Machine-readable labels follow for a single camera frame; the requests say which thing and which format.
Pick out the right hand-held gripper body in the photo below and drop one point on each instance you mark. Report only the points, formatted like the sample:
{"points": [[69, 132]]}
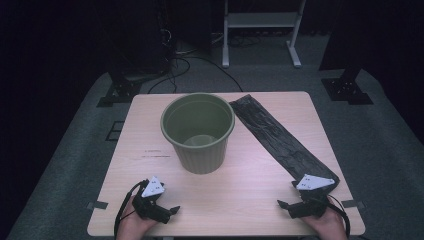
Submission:
{"points": [[310, 203]]}

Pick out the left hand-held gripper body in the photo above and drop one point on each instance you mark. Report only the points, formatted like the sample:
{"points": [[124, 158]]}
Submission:
{"points": [[150, 205]]}

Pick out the green plastic bin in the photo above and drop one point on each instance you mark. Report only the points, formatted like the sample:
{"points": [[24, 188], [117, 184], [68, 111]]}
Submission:
{"points": [[200, 156]]}

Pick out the black plastic garbage bag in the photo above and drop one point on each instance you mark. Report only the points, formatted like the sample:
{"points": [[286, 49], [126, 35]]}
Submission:
{"points": [[276, 140]]}

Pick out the person's right hand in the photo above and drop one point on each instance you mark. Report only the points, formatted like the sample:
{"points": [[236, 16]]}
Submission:
{"points": [[328, 226]]}

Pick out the person's left hand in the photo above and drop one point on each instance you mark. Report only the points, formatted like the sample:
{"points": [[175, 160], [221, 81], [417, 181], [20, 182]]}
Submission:
{"points": [[131, 228]]}

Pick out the grey tape strip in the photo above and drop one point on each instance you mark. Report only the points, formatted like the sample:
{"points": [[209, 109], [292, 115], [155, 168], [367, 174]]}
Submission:
{"points": [[98, 205], [352, 204]]}

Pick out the black tape floor marking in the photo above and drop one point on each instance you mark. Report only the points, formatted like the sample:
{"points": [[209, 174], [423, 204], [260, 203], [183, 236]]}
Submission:
{"points": [[107, 133]]}

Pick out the black metal stand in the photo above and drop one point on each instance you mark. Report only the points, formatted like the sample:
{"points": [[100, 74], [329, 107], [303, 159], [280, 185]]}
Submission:
{"points": [[120, 91], [346, 88]]}

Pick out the dark equipment cabinet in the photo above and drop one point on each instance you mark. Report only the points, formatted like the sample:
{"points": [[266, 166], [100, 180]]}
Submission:
{"points": [[140, 40]]}

